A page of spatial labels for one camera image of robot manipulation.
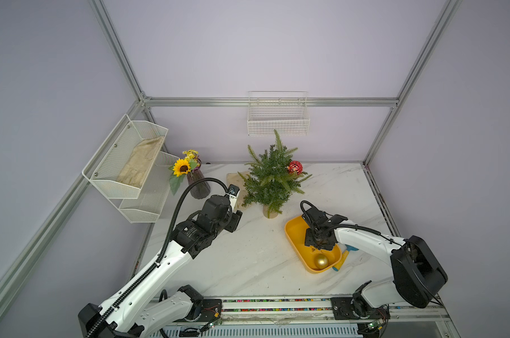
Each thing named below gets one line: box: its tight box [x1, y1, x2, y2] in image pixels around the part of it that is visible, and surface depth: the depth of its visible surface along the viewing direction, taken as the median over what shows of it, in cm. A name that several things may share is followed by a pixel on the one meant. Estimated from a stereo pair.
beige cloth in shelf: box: [116, 135, 165, 189], surface depth 81 cm
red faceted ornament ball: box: [287, 160, 304, 175], surface depth 72 cm
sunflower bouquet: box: [168, 149, 201, 196], surface depth 88 cm
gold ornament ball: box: [314, 253, 329, 270], surface depth 83 cm
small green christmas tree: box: [237, 128, 313, 219], surface depth 78 cm
